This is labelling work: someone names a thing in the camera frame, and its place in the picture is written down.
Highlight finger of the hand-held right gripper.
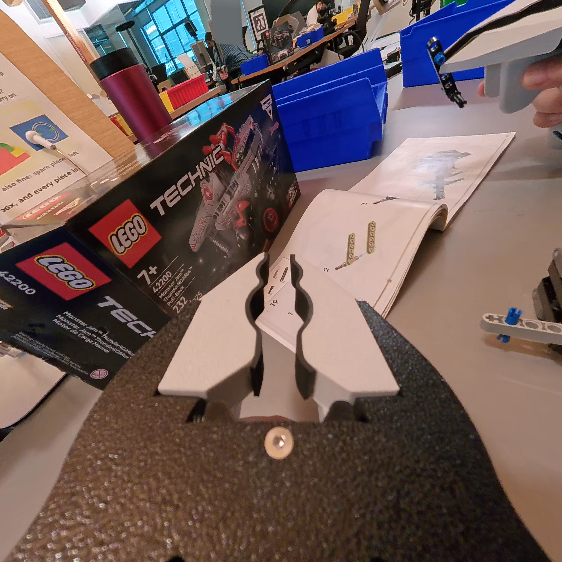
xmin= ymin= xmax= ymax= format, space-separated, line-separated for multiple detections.
xmin=454 ymin=0 xmax=550 ymax=51
xmin=438 ymin=6 xmax=562 ymax=74

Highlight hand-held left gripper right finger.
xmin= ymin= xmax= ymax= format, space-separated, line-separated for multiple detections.
xmin=290 ymin=255 xmax=401 ymax=423

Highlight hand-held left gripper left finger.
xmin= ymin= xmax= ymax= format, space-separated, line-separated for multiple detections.
xmin=156 ymin=252 xmax=270 ymax=419

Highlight short black toy beam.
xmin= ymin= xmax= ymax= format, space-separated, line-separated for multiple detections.
xmin=426 ymin=36 xmax=468 ymax=109

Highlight person's right hand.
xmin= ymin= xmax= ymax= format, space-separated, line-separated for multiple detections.
xmin=522 ymin=56 xmax=562 ymax=130

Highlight blue plastic bin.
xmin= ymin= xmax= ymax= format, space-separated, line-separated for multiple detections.
xmin=399 ymin=0 xmax=522 ymax=88

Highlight black toy car set box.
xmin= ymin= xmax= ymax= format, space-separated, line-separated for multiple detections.
xmin=0 ymin=78 xmax=302 ymax=391

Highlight open instruction booklet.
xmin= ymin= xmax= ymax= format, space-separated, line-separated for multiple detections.
xmin=255 ymin=131 xmax=517 ymax=353

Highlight nested blue storage bins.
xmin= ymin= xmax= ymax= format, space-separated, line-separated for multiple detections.
xmin=271 ymin=47 xmax=390 ymax=174

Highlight partly built toy chassis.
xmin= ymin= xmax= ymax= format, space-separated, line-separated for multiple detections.
xmin=479 ymin=247 xmax=562 ymax=357

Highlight small distant toy set box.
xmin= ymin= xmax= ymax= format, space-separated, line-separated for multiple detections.
xmin=267 ymin=24 xmax=295 ymax=56

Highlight black and white marker sign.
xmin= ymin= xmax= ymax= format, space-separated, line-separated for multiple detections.
xmin=247 ymin=6 xmax=270 ymax=43

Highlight red storage bin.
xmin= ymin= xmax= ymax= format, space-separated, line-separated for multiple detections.
xmin=166 ymin=71 xmax=210 ymax=110

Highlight maroon bottle with black lid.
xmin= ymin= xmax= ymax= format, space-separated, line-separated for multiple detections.
xmin=89 ymin=47 xmax=174 ymax=142

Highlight instruction poster on wooden board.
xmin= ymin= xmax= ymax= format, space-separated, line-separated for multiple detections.
xmin=0 ymin=8 xmax=138 ymax=207

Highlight white plug cable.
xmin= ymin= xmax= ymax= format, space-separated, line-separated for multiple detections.
xmin=25 ymin=130 xmax=95 ymax=177

